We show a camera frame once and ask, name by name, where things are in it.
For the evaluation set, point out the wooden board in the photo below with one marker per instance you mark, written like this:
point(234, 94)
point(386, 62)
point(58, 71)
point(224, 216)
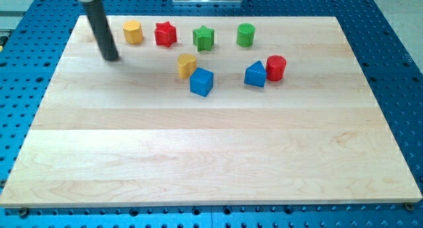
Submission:
point(130, 132)

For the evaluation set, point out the yellow hexagon block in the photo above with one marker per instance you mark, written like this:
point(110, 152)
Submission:
point(133, 32)

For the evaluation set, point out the blue cube block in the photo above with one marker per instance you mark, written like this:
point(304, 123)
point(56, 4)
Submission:
point(201, 82)

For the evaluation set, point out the yellow heart block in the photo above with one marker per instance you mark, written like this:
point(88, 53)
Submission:
point(187, 63)

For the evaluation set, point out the blue triangle block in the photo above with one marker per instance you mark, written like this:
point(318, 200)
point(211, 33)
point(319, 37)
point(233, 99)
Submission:
point(255, 75)

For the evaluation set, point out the green star block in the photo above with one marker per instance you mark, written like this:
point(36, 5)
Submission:
point(203, 38)

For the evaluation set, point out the red cylinder block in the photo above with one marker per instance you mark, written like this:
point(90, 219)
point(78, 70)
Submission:
point(275, 67)

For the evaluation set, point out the green cylinder block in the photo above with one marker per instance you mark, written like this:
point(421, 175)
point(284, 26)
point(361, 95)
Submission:
point(245, 35)

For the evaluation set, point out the red star block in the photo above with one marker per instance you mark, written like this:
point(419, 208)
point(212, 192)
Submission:
point(165, 34)

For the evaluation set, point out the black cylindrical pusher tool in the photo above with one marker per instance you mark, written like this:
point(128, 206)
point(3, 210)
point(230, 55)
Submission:
point(99, 24)

